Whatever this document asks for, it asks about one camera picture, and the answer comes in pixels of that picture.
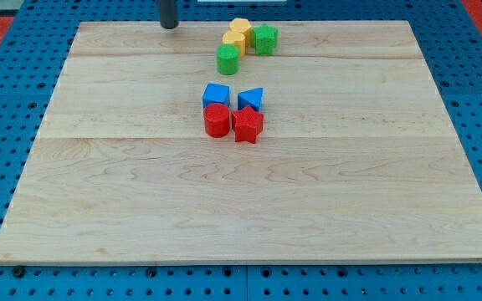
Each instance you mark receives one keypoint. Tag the yellow cylinder block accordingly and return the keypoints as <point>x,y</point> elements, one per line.
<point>237,39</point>

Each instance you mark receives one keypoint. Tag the red cylinder block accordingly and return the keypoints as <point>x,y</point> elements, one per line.
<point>216,120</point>

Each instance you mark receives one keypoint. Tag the blue triangle block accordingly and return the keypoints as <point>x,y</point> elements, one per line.
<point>252,98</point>

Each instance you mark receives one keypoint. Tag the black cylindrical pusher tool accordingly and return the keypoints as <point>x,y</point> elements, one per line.
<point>167,13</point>

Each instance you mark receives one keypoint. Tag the green star block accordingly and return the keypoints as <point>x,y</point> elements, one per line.
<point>264,39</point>

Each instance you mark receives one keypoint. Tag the yellow hexagon block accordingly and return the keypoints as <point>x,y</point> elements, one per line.
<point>242,25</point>

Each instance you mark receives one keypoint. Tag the blue cube block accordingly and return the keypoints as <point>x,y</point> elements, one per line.
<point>216,93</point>

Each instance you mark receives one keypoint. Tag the green cylinder block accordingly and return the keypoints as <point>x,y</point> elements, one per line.
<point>227,57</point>

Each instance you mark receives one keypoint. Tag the red star block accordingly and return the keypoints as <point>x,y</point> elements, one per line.
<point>247,123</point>

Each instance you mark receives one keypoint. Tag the light wooden board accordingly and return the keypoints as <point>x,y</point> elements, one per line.
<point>358,161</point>

